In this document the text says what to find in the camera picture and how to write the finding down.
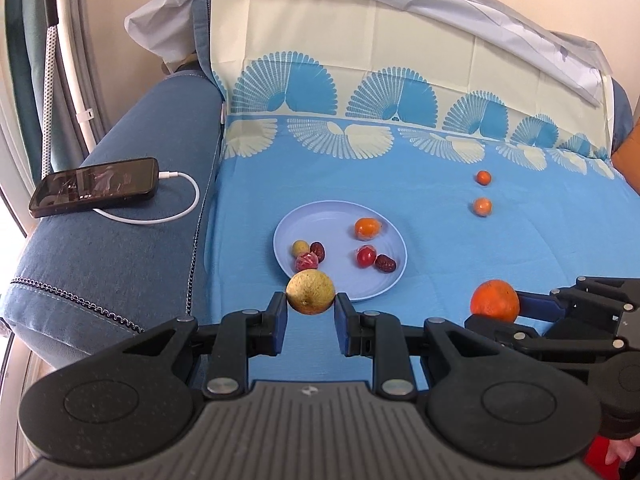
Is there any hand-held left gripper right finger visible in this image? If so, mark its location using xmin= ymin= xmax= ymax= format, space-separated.
xmin=334 ymin=292 xmax=501 ymax=401

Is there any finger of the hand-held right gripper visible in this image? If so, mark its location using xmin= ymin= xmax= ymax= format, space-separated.
xmin=517 ymin=276 xmax=640 ymax=328
xmin=464 ymin=314 xmax=628 ymax=362

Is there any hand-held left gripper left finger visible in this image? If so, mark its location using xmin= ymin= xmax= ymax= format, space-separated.
xmin=135 ymin=291 xmax=290 ymax=401

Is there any light blue round plate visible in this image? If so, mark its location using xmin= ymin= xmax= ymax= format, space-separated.
xmin=273 ymin=201 xmax=408 ymax=302

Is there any person's right hand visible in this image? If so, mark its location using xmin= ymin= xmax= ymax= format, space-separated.
xmin=604 ymin=432 xmax=640 ymax=466

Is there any red cloth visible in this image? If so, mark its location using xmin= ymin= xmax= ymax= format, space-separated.
xmin=585 ymin=437 xmax=623 ymax=480

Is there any blue printed blanket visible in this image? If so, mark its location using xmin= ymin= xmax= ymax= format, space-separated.
xmin=200 ymin=0 xmax=640 ymax=396

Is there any orange pillow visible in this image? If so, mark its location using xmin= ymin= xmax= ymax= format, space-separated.
xmin=614 ymin=112 xmax=640 ymax=186

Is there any black smartphone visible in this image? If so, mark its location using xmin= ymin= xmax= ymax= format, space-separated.
xmin=28 ymin=157 xmax=159 ymax=219

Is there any grey sheet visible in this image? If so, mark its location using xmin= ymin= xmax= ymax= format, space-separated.
xmin=124 ymin=0 xmax=608 ymax=108

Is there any white stand pole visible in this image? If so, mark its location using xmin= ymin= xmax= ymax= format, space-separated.
xmin=0 ymin=0 xmax=96 ymax=148

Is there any teal curtain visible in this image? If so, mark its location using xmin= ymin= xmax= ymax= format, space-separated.
xmin=7 ymin=0 xmax=48 ymax=181

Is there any white charging cable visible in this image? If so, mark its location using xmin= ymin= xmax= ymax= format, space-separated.
xmin=97 ymin=170 xmax=201 ymax=224

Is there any white window frame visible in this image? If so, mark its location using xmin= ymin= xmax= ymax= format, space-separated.
xmin=0 ymin=85 xmax=31 ymax=241

